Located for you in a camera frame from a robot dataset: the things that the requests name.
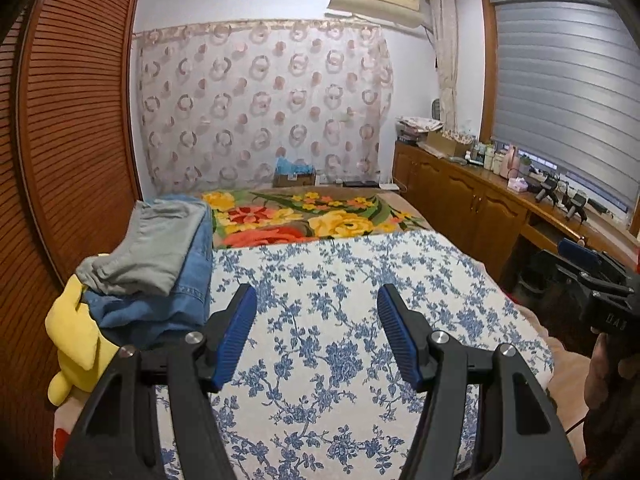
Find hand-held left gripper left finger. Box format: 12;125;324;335
52;282;258;480

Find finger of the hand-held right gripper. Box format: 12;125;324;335
556;237;608;273
565;252;635;302

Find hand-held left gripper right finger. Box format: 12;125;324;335
376;284;583;480

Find grey pants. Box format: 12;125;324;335
75;199;211;297

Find person's right forearm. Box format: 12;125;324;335
582;400;640;480

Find person's right hand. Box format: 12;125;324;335
587;327;640;411

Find blue jeans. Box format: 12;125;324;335
82;195;213;351

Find blue floral bedsheet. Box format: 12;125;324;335
155;230;556;480

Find group of toiletry bottles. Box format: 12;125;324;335
470;141;531;177

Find wooden cabinet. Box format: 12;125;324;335
392;140;640;291

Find colourful flower blanket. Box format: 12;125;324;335
200;187;436;251

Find yellow plush toy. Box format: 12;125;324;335
45;255;121;407

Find grey window blind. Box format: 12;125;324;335
492;0;640;216

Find open cardboard box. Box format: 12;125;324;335
425;130;473;157

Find stack of magazines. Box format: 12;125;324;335
396;116;445;146

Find circle-patterned sheer curtain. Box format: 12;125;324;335
132;19;394;196

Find beige tied curtain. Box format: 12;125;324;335
429;0;460;133

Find wooden louvered wardrobe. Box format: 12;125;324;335
0;0;143;480

